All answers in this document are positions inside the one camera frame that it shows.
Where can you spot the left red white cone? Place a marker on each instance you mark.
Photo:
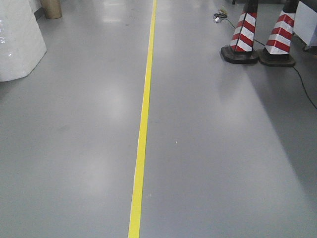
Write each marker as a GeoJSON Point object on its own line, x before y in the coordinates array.
{"type": "Point", "coordinates": [241, 47]}

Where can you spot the red white cone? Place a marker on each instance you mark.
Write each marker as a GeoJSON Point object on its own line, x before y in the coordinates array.
{"type": "Point", "coordinates": [277, 47]}
{"type": "Point", "coordinates": [241, 47]}

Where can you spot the right red white cone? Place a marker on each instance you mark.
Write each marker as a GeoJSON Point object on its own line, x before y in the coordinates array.
{"type": "Point", "coordinates": [277, 47]}

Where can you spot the brown cardboard tube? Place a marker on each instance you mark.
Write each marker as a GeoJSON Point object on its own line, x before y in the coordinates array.
{"type": "Point", "coordinates": [52, 8]}

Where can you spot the white wrapped bundle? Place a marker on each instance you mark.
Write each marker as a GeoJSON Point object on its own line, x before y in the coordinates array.
{"type": "Point", "coordinates": [21, 42]}

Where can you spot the white cabinet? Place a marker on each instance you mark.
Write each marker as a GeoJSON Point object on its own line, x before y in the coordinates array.
{"type": "Point", "coordinates": [306, 22]}

